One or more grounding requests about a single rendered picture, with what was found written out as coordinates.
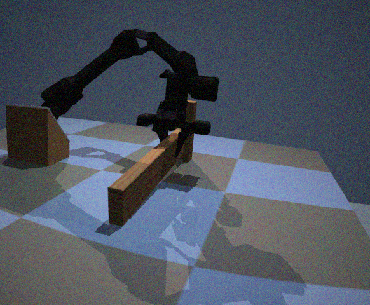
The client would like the wooden side rail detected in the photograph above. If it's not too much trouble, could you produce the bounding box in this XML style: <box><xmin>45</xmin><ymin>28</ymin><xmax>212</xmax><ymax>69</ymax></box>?
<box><xmin>107</xmin><ymin>128</ymin><xmax>185</xmax><ymax>227</ymax></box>

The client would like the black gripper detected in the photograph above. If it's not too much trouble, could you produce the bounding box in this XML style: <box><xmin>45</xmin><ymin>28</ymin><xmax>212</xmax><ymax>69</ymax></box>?
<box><xmin>136</xmin><ymin>96</ymin><xmax>211</xmax><ymax>157</ymax></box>

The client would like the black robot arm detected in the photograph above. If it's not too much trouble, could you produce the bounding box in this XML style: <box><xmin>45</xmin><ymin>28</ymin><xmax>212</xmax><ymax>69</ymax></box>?
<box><xmin>41</xmin><ymin>29</ymin><xmax>219</xmax><ymax>131</ymax></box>

